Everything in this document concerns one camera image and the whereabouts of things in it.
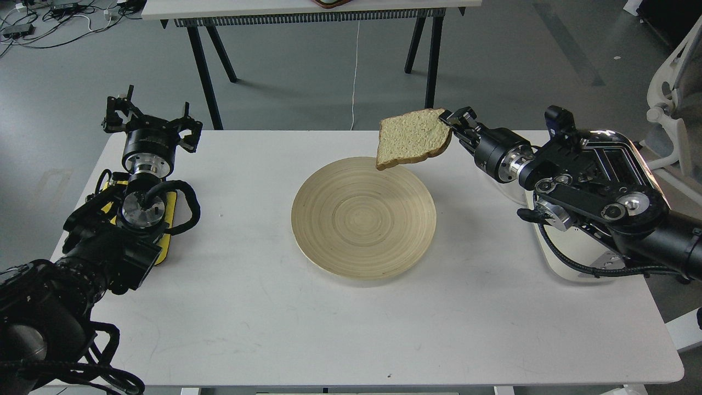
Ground yellow flat object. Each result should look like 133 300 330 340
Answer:
95 177 178 266

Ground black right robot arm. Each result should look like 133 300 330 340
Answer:
439 105 701 281

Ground white background table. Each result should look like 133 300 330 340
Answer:
141 1 482 130

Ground slice of brown bread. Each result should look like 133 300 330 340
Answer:
376 108 452 171

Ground cables and power strips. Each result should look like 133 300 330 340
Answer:
0 0 148 58

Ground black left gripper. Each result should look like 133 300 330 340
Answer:
102 84 202 177

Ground white office chair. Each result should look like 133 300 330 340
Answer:
646 18 701 183

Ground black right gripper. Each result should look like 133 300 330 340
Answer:
438 107 535 183

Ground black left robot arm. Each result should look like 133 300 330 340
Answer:
1 87 202 394

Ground round wooden plate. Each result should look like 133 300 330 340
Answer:
291 157 437 281

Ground white hanging cable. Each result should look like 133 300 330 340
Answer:
350 21 361 131

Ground chrome two-slot toaster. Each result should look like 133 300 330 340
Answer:
518 130 669 283

